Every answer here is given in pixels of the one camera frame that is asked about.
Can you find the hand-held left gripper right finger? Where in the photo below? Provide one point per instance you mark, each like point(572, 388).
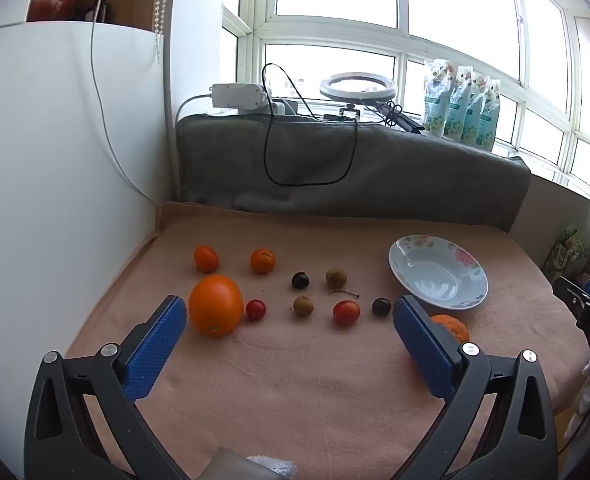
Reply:
point(425, 347)

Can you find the large red cherry tomato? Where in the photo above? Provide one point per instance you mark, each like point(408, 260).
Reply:
point(346, 312)

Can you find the grey blanket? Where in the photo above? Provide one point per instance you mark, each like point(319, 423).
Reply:
point(400, 175)

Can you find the dark plum near plate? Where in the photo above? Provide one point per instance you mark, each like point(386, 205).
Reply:
point(381, 306)

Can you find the small mandarin with stem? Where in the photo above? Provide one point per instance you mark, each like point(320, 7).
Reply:
point(263, 260)

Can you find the dark plum near mandarins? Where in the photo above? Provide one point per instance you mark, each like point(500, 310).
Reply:
point(300, 280)

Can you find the green snack packet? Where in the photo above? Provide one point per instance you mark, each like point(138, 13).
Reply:
point(569, 250)

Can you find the white power strip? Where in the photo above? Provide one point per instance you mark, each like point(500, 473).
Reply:
point(237, 95)

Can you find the white floral plate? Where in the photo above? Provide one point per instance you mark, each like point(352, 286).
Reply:
point(438, 277)

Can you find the peach blanket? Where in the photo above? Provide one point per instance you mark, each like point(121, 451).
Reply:
point(300, 385)

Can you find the small red cherry tomato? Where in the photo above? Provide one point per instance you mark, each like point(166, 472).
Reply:
point(256, 309)

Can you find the smooth small mandarin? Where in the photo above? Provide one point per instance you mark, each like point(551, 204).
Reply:
point(206, 258)

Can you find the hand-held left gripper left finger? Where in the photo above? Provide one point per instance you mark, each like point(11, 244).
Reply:
point(155, 347)

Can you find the loose brown fruit stem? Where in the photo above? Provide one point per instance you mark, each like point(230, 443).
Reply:
point(345, 293)

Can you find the large oval orange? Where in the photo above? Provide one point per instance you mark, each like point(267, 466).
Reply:
point(216, 305)

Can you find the round orange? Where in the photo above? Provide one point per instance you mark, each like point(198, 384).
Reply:
point(452, 327)

